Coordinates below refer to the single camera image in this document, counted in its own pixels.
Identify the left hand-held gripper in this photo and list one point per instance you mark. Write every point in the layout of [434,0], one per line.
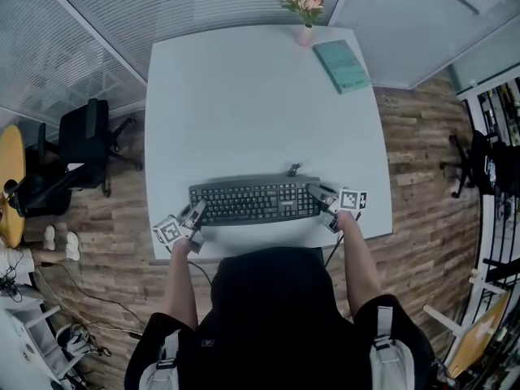
[168,230]

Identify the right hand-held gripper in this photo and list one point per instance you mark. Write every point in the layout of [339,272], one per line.
[352,199]

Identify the black keyboard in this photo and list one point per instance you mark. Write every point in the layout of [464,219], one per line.
[248,201]

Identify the person's right forearm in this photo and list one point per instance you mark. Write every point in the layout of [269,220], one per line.
[361,258]

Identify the person's left forearm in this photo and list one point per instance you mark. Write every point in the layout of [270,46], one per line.
[178,287]

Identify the white desk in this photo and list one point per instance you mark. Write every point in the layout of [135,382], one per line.
[260,116]

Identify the green book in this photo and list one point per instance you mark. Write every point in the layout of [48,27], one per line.
[341,66]

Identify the white shoe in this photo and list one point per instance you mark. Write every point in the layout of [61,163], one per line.
[50,238]
[73,246]

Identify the black office chair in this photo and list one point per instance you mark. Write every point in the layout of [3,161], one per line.
[485,157]
[83,140]

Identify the person's black shirt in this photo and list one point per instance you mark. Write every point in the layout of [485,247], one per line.
[280,323]

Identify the pink vase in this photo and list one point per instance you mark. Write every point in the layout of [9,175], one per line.
[304,35]

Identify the black metal rack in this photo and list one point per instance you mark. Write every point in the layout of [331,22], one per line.
[501,234]

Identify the yellow round table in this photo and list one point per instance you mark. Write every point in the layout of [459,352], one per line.
[11,185]

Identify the yellow board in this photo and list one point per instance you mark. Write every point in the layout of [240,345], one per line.
[481,331]

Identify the white shelf frame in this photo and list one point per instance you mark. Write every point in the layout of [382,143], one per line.
[24,339]

